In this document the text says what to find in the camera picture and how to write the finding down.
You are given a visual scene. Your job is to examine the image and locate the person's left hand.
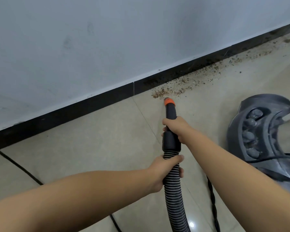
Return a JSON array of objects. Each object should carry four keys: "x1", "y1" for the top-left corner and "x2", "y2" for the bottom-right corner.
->
[{"x1": 147, "y1": 154, "x2": 185, "y2": 194}]

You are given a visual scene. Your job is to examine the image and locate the person's right hand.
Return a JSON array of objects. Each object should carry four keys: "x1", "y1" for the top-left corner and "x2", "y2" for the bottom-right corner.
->
[{"x1": 161, "y1": 116, "x2": 196, "y2": 145}]

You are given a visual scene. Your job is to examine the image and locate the black ribbed vacuum hose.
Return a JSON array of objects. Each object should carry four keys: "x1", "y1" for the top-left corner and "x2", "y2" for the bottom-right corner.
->
[{"x1": 161, "y1": 96, "x2": 191, "y2": 232}]

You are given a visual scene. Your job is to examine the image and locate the brown dirt debris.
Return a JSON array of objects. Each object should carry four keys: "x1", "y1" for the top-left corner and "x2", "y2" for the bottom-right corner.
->
[{"x1": 151, "y1": 29, "x2": 290, "y2": 99}]

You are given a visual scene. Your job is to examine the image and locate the grey vacuum cleaner orange knobs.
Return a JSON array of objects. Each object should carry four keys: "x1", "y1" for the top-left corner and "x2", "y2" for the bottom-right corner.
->
[{"x1": 227, "y1": 94, "x2": 290, "y2": 200}]

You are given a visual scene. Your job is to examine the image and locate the black power cord with plug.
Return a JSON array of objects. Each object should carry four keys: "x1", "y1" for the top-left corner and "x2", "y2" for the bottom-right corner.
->
[{"x1": 0, "y1": 150, "x2": 290, "y2": 232}]

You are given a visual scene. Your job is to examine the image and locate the person's left forearm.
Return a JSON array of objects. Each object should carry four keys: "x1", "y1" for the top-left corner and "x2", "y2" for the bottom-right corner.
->
[{"x1": 0, "y1": 166, "x2": 160, "y2": 232}]

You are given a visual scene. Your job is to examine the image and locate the person's right forearm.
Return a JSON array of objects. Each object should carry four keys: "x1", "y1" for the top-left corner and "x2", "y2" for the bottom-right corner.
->
[{"x1": 183, "y1": 130, "x2": 290, "y2": 232}]

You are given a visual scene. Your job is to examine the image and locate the black skirting board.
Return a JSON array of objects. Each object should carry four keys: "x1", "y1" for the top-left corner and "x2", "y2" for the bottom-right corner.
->
[{"x1": 0, "y1": 20, "x2": 290, "y2": 154}]

